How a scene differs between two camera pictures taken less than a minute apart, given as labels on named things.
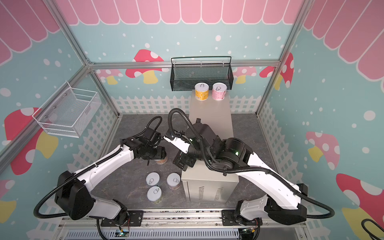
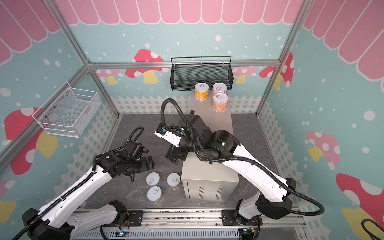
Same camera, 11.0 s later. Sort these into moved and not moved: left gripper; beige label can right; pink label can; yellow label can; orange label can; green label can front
Moved: left gripper; orange label can
Not moved: yellow label can; beige label can right; green label can front; pink label can
